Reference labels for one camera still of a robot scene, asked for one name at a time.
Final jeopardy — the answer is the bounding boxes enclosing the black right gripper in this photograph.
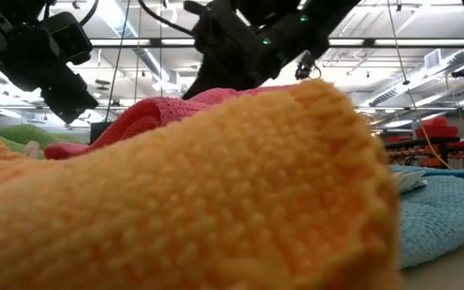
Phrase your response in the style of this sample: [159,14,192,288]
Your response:
[182,35,285,100]

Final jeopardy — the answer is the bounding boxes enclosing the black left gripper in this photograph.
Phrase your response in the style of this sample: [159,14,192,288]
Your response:
[0,27,100,125]

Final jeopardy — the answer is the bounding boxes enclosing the green microfiber towel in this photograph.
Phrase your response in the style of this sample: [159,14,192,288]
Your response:
[0,123,89,161]

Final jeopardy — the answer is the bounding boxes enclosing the orange microfiber towel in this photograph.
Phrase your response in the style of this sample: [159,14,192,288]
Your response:
[0,79,403,290]

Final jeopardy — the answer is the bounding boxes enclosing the blue microfiber towel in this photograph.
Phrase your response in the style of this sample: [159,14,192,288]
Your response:
[392,168,464,270]
[390,164,464,185]

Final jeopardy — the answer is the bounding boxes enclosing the black ceiling device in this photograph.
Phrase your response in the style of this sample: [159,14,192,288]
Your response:
[295,51,322,81]

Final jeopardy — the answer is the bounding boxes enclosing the grey ceiling vent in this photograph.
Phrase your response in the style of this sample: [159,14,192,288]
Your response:
[424,48,443,70]

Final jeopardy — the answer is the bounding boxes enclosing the red stacked bins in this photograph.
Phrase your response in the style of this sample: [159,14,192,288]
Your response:
[415,116,461,140]

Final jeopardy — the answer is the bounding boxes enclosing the black shelf table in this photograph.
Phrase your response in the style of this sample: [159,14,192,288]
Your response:
[384,135,464,169]

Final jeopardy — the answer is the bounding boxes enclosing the black hanging cable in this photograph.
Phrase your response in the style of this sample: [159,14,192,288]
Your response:
[103,0,132,123]

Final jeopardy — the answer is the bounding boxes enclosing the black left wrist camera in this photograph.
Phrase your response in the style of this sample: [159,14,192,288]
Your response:
[39,10,94,67]

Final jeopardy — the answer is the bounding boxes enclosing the silver ceiling duct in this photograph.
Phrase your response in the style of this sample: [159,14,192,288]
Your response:
[130,47,167,81]

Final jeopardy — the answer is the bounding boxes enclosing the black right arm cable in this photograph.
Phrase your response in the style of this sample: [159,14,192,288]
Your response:
[136,0,195,35]

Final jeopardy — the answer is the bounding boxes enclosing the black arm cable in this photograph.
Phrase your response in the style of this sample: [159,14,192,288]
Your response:
[136,0,195,35]
[78,0,101,27]

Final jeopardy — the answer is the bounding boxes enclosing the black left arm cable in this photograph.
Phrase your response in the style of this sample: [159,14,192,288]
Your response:
[78,0,101,27]

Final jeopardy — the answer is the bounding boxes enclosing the yellow hanging cable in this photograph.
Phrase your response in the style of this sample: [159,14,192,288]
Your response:
[386,0,455,170]

